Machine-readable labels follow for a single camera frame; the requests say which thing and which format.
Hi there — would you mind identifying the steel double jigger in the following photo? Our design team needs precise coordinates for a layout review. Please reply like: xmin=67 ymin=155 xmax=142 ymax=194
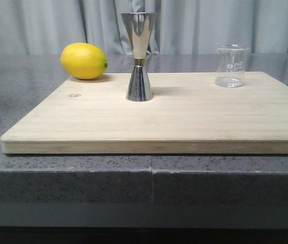
xmin=121 ymin=12 xmax=156 ymax=102

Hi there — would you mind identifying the clear glass beaker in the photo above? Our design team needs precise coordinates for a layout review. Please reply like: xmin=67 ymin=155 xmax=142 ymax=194
xmin=215 ymin=44 xmax=249 ymax=88

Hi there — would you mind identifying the yellow lemon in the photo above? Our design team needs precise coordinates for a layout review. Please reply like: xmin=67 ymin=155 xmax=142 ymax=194
xmin=60 ymin=43 xmax=108 ymax=80

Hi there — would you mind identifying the wooden cutting board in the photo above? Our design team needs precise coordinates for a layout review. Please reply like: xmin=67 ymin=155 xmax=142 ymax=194
xmin=1 ymin=72 xmax=288 ymax=154

